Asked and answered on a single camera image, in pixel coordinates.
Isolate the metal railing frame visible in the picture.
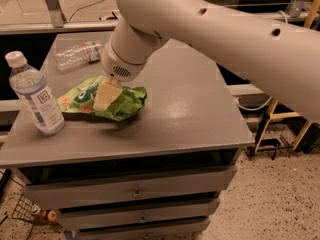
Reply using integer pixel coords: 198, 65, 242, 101
0, 0, 320, 36

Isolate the grey drawer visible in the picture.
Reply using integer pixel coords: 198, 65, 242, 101
78, 217, 210, 240
23, 166, 236, 209
58, 198, 220, 230

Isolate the green rice chip bag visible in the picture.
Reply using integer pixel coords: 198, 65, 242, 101
57, 75, 147, 122

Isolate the black cable on floor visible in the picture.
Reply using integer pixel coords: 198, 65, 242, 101
68, 0, 118, 22

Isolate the bottom grey drawer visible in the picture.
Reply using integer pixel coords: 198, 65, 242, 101
78, 217, 210, 240

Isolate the blue labelled plastic water bottle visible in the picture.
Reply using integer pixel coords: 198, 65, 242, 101
5, 51, 65, 135

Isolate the black wire basket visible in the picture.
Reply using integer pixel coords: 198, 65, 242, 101
12, 194, 57, 226

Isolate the middle grey drawer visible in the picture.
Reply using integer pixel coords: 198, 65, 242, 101
58, 198, 220, 230

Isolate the white gripper body with grille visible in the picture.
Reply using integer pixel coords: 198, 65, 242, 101
101, 43, 145, 82

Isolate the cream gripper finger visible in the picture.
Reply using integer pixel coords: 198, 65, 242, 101
93, 80, 123, 111

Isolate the clear crushed plastic bottle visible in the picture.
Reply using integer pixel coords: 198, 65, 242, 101
54, 40, 103, 71

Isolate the top grey drawer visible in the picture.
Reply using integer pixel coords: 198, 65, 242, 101
23, 166, 236, 209

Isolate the white cable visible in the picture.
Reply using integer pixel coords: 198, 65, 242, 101
234, 10, 290, 112

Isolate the grey drawer cabinet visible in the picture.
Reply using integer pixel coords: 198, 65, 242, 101
0, 30, 255, 240

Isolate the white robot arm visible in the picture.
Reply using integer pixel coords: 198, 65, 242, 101
102, 0, 320, 123

